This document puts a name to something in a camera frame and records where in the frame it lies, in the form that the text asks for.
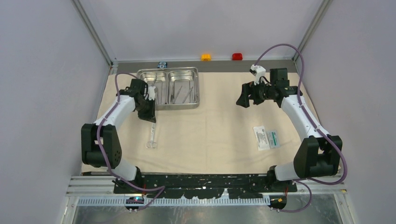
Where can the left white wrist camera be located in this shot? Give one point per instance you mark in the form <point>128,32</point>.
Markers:
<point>152,90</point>

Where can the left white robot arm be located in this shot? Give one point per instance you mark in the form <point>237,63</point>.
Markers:
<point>100,143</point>

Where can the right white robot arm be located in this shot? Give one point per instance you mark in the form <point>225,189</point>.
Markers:
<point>319,152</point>

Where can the right steel tray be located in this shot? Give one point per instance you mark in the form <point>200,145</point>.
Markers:
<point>187,77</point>

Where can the wire mesh steel basket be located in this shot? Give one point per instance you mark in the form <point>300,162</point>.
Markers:
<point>178,88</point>

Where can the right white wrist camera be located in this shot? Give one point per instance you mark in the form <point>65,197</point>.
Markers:
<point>258,71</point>

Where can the steel tweezers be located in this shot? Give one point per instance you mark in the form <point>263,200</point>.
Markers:
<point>181,95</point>

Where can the white sterile pouch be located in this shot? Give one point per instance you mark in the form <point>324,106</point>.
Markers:
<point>261,138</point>

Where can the steel tray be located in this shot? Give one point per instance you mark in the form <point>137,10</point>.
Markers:
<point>149,75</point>
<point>187,77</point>

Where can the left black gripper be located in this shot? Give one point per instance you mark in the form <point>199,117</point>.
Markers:
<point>150,115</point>

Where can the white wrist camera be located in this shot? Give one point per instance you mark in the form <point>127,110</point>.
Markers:
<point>152,90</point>
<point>258,71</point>

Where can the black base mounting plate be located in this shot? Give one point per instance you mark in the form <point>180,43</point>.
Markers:
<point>237,186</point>

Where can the green white packet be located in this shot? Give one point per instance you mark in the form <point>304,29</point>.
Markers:
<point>273,139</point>

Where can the small blue owl toy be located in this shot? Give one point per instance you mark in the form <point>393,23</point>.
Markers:
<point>162,65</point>

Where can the beige cloth wrap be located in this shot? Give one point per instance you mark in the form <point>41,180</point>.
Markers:
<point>217,137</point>

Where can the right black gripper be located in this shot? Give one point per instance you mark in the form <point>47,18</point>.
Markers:
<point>247,89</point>

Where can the left steel tray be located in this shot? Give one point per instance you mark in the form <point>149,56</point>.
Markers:
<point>149,75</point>

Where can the yellow button block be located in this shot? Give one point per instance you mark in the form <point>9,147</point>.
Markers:
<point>206,57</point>

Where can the red button block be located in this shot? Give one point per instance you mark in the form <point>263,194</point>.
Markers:
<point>237,56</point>

